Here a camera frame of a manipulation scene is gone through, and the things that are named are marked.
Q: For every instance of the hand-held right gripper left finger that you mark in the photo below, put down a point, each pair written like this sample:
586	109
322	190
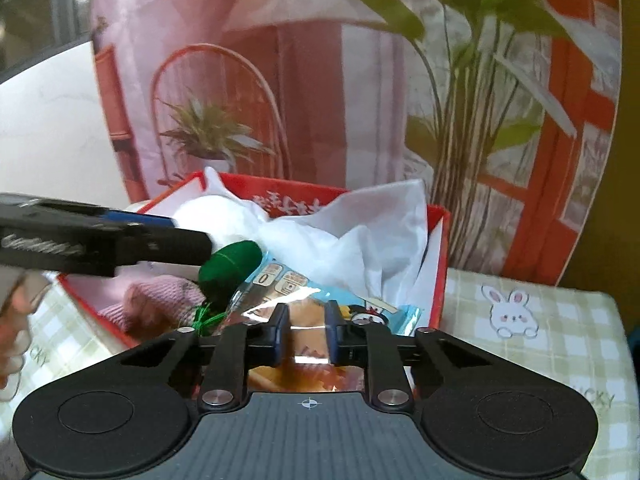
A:
281	335

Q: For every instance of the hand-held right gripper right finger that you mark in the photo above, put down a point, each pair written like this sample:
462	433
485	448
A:
332	335

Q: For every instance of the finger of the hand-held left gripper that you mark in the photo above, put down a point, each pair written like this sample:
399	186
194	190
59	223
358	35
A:
165	247
140	219

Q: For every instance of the pink knitted scarf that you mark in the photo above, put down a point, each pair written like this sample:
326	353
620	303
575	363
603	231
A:
150	300

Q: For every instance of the orange and blue snack packet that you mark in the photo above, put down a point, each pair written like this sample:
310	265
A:
280	280

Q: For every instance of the white plastic-wrapped cloth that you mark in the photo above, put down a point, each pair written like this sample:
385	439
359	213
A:
220	215

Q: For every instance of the green knitted ornament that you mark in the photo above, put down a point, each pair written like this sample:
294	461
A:
230	262

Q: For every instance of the white mesh cloth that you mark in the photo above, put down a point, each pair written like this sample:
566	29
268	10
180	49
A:
350	240

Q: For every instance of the red strawberry print cardboard box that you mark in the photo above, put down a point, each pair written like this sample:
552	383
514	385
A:
437	270

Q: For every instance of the person's left hand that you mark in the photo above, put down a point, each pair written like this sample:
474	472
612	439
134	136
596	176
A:
17	310

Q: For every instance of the green checked rabbit tablecloth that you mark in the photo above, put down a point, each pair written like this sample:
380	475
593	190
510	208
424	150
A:
550	310

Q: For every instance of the dark window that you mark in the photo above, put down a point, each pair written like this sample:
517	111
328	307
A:
35	0

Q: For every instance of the printed wall backdrop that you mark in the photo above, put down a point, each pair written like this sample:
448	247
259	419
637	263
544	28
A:
350	85

